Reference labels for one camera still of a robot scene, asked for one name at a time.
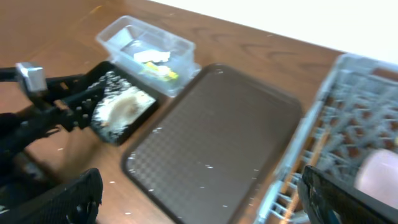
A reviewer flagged dark brown serving tray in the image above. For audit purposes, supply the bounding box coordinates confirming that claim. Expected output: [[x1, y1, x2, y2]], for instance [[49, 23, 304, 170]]
[[121, 64, 302, 223]]

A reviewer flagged white napkin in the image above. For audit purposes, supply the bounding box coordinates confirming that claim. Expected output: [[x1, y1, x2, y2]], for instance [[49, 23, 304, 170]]
[[133, 49, 170, 63]]

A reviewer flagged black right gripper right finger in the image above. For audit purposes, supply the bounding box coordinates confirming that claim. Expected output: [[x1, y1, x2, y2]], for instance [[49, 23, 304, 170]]
[[297, 166, 397, 224]]

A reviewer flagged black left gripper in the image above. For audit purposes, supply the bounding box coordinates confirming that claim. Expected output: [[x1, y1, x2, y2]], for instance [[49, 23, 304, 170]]
[[18, 74, 106, 140]]

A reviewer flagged black left camera cable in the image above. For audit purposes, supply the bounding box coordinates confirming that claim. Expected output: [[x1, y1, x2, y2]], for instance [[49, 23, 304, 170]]
[[0, 67, 19, 82]]

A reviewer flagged grey dishwasher rack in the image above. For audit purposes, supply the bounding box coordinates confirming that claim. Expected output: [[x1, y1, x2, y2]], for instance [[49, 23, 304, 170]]
[[254, 54, 397, 223]]

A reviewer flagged leftover rice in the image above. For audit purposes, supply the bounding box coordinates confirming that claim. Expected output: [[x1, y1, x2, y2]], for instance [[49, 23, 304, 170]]
[[88, 71, 155, 141]]

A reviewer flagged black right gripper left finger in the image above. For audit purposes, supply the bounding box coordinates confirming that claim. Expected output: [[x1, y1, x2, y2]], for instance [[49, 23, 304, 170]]
[[1, 168, 103, 224]]

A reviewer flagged clear plastic bin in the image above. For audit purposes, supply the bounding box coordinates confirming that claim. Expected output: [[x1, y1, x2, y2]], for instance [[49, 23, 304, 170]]
[[96, 16, 201, 97]]

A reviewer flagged black waste tray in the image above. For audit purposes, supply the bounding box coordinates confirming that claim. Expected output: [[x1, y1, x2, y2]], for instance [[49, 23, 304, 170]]
[[46, 60, 160, 146]]

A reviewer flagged yellow green snack wrapper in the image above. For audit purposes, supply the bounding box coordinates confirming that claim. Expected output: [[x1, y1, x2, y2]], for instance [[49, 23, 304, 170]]
[[140, 62, 179, 82]]

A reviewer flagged wooden chopstick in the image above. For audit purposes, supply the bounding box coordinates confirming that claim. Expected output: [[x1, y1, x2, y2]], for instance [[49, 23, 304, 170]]
[[279, 128, 330, 224]]

